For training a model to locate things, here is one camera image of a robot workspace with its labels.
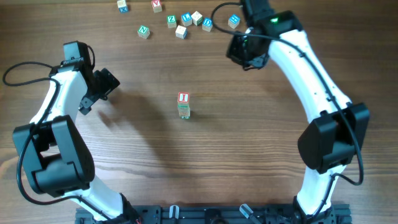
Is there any plain top wooden block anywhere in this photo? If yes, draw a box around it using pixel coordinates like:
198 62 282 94
192 11 203 26

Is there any blue arrows wooden block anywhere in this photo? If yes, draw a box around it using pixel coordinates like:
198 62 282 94
228 14 240 29

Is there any green Z wooden block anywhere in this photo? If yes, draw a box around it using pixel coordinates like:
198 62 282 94
167 15 177 28

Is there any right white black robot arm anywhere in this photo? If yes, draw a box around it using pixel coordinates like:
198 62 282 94
227 1 370 223

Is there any red V wooden block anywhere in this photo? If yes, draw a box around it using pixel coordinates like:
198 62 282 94
151 0 162 13

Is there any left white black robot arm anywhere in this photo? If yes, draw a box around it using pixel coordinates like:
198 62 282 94
12 41 142 223

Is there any green N wooden block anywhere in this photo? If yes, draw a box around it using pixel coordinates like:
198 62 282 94
137 25 150 39

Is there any white blue-sided wooden block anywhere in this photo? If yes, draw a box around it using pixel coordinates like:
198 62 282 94
175 25 187 39

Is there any red I wooden block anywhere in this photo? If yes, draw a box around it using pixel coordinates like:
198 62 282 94
177 92 190 104

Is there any blue L wooden block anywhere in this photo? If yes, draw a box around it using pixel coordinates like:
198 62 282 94
181 12 193 27

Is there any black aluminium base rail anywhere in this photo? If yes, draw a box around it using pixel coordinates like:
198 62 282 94
75 204 353 224

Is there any blue D wooden block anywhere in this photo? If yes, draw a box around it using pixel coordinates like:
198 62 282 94
202 17 213 32

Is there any green W wooden block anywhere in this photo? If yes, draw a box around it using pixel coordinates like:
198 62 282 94
178 108 190 114

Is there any blue X wooden block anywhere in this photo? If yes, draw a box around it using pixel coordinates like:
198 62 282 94
117 0 129 14

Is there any white green-sided wooden block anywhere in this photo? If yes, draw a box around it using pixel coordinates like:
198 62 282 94
177 103 190 109

